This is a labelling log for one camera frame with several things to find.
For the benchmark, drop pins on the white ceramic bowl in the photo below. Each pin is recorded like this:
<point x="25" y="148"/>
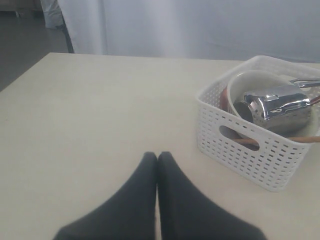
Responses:
<point x="257" y="80"/>

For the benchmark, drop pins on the white woven plastic basket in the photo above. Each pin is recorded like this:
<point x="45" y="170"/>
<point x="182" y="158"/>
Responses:
<point x="261" y="156"/>

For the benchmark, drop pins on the shiny steel cup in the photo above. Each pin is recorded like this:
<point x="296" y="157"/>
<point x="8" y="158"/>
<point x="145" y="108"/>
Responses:
<point x="278" y="109"/>

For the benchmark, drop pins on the brown wooden spoon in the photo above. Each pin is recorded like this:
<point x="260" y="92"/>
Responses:
<point x="315" y="100"/>

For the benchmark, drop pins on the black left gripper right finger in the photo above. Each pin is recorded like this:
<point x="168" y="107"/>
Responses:
<point x="187" y="214"/>

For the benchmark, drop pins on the steel fork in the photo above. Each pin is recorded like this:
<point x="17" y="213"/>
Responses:
<point x="305" y="83"/>

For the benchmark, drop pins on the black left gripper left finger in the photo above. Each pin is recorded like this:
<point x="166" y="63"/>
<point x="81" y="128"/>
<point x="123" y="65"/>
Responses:
<point x="128" y="215"/>

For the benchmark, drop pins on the brown ceramic plate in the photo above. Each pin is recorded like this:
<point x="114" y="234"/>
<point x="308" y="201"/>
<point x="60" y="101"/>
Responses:
<point x="223" y="100"/>

